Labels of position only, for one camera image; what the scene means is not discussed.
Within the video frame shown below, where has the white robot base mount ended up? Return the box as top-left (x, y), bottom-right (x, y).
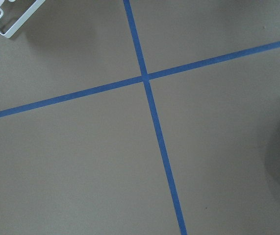
top-left (0, 0), bottom-right (45, 39)

